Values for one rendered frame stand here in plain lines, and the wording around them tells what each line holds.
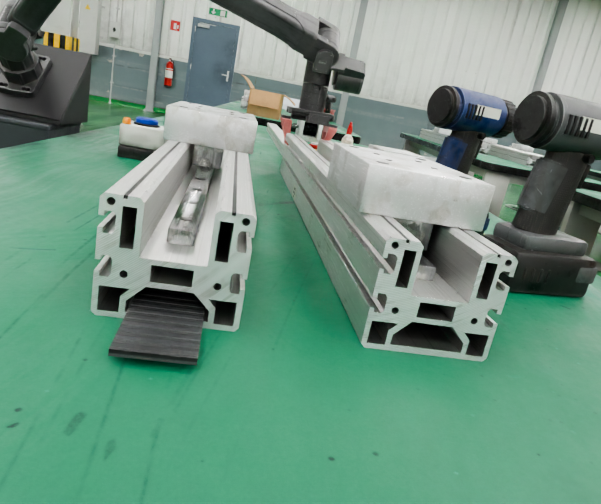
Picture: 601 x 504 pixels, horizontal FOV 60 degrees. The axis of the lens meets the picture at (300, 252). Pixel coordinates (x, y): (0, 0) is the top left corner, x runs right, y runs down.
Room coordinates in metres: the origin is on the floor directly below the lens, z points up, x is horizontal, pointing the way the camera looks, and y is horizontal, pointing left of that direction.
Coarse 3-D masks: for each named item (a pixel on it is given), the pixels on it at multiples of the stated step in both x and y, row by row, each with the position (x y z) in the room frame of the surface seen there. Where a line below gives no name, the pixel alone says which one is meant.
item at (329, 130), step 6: (312, 114) 1.16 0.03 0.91; (306, 120) 1.16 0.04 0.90; (312, 120) 1.16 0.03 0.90; (318, 120) 1.16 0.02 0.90; (324, 120) 1.17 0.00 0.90; (324, 126) 1.22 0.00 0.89; (330, 126) 1.17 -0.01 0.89; (336, 126) 1.17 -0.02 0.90; (324, 132) 1.22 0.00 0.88; (330, 132) 1.17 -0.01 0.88; (324, 138) 1.19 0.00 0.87; (330, 138) 1.18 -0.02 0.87
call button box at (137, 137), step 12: (120, 132) 0.93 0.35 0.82; (132, 132) 0.93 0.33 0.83; (144, 132) 0.93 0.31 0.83; (156, 132) 0.94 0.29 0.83; (120, 144) 0.93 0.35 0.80; (132, 144) 0.93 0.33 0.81; (144, 144) 0.93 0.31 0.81; (156, 144) 0.94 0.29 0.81; (120, 156) 0.93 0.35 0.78; (132, 156) 0.93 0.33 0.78; (144, 156) 0.93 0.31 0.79
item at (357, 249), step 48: (336, 192) 0.53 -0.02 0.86; (336, 240) 0.53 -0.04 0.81; (384, 240) 0.35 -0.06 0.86; (432, 240) 0.45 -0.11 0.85; (480, 240) 0.40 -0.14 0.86; (336, 288) 0.45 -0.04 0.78; (384, 288) 0.35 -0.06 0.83; (432, 288) 0.38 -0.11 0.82; (480, 288) 0.38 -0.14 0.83; (384, 336) 0.36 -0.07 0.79; (432, 336) 0.38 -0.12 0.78; (480, 336) 0.38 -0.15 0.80
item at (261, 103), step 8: (248, 80) 3.40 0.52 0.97; (256, 96) 3.23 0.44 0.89; (264, 96) 3.24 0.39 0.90; (272, 96) 3.25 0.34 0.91; (280, 96) 3.25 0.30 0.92; (248, 104) 3.25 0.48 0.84; (256, 104) 3.22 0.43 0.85; (264, 104) 3.22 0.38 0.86; (272, 104) 3.23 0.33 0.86; (280, 104) 3.26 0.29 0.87; (248, 112) 3.25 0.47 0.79; (256, 112) 3.25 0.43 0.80; (264, 112) 3.26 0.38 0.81; (272, 112) 3.26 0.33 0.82; (280, 112) 3.38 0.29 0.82
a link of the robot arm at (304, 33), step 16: (224, 0) 1.05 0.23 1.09; (240, 0) 1.05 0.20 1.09; (256, 0) 1.05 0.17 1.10; (272, 0) 1.08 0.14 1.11; (240, 16) 1.08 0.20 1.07; (256, 16) 1.07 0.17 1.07; (272, 16) 1.07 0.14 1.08; (288, 16) 1.08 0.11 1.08; (304, 16) 1.11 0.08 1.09; (320, 16) 1.14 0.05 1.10; (272, 32) 1.10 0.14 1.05; (288, 32) 1.09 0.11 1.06; (304, 32) 1.09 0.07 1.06; (320, 32) 1.13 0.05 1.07; (336, 32) 1.14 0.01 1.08; (304, 48) 1.11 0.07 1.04; (320, 48) 1.11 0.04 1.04; (336, 48) 1.11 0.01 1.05
